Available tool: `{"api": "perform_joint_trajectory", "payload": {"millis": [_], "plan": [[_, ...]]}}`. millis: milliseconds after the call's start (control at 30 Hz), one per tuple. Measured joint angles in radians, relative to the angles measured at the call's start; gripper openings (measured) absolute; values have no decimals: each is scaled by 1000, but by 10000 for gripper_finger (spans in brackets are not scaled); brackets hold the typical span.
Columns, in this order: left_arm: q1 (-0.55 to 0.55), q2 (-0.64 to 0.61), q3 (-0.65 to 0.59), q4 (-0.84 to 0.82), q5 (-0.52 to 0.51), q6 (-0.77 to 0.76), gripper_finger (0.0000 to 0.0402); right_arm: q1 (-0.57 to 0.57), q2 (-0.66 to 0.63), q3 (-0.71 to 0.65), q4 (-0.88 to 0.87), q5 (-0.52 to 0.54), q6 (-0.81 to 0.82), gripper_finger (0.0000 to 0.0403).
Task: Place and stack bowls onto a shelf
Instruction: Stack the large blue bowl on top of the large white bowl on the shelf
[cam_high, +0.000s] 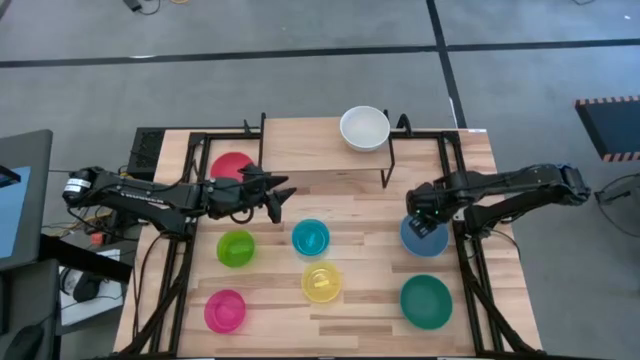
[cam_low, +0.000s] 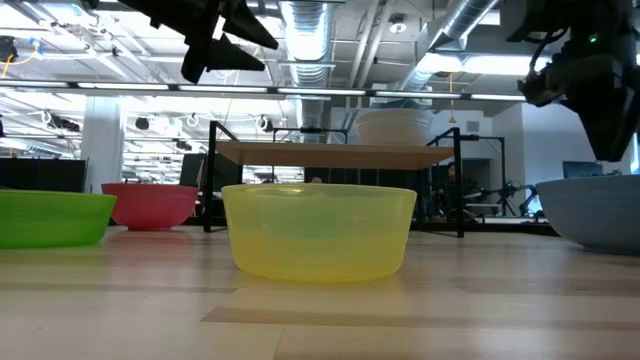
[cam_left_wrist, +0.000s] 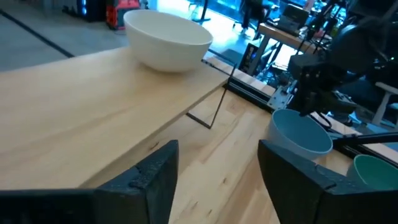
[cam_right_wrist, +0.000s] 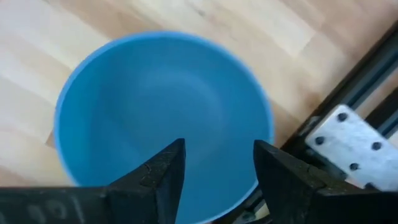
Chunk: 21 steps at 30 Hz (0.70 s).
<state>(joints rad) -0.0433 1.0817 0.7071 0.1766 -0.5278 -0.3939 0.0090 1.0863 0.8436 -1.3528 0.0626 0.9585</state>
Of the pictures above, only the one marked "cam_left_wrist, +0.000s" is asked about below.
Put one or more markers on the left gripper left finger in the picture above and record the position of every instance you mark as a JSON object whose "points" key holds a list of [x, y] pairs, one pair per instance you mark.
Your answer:
{"points": [[143, 196]]}

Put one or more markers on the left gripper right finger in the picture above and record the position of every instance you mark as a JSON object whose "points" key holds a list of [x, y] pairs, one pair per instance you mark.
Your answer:
{"points": [[295, 186]]}

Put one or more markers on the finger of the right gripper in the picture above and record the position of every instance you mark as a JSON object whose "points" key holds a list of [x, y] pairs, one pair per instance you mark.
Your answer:
{"points": [[308, 110]]}

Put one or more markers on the light blue bowl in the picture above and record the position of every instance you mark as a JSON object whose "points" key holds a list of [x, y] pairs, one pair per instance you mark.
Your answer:
{"points": [[298, 133]]}

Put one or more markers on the teal bowl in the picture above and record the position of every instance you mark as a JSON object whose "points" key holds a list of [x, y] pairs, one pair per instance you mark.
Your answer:
{"points": [[376, 172]]}

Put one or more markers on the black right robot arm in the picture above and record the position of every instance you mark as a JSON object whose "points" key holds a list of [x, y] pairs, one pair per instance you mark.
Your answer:
{"points": [[357, 46]]}

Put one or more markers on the wooden background desk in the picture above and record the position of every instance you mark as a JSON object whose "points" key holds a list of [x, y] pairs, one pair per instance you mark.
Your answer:
{"points": [[283, 34]]}

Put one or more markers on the white stool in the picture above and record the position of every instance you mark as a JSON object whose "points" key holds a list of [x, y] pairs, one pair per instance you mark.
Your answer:
{"points": [[384, 99]]}

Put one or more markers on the black case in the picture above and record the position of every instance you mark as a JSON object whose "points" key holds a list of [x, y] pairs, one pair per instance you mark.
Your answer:
{"points": [[293, 17]]}

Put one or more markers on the black floor box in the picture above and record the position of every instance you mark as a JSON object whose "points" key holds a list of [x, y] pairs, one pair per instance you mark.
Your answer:
{"points": [[248, 57]]}

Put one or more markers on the white bowl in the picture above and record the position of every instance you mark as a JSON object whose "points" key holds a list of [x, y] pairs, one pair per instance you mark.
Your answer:
{"points": [[168, 43]]}

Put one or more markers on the red toolbox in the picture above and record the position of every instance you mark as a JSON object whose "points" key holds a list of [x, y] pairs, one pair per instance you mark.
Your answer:
{"points": [[119, 14]]}

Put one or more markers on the black computer tower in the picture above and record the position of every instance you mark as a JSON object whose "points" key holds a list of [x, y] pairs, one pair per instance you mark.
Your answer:
{"points": [[85, 9]]}

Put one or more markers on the wooden shelf with black frame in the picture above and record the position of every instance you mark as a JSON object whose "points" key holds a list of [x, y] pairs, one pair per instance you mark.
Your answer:
{"points": [[77, 109]]}

